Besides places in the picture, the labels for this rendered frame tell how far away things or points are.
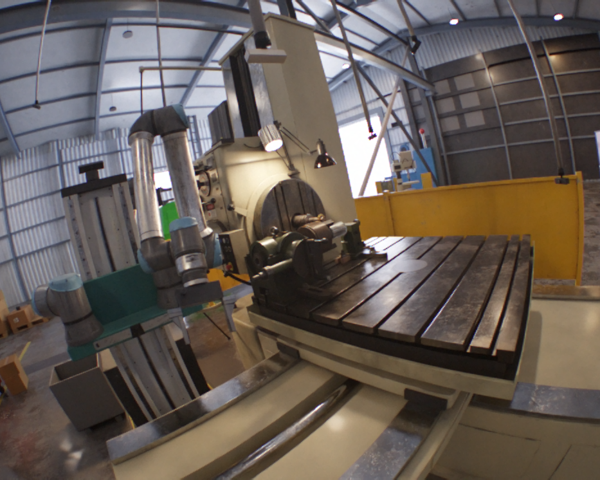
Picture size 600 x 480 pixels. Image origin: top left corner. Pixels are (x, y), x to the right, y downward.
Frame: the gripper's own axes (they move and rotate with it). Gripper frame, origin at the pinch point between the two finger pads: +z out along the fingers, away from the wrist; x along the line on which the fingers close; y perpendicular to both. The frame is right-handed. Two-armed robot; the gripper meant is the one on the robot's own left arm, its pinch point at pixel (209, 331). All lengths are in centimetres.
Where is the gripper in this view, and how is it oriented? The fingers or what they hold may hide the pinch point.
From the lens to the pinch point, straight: 79.9
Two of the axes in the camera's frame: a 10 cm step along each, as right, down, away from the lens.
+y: 4.4, -3.6, -8.2
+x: 8.4, -1.6, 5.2
